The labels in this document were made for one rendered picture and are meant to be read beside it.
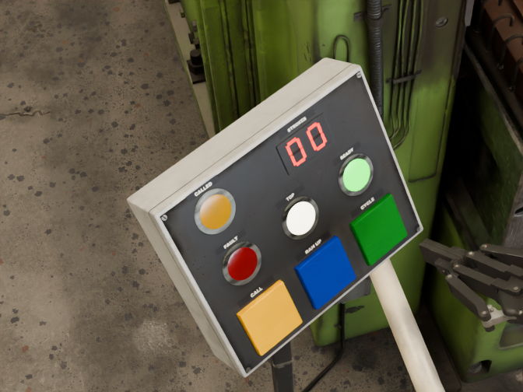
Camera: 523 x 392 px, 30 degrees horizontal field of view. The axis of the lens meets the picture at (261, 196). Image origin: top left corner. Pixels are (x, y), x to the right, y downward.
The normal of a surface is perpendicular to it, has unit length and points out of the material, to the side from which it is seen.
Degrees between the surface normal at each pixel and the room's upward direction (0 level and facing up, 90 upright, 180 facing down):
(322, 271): 60
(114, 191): 0
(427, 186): 90
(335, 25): 90
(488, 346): 90
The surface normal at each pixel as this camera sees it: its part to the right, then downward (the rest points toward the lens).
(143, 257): -0.06, -0.55
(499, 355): 0.27, 0.79
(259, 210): 0.54, 0.25
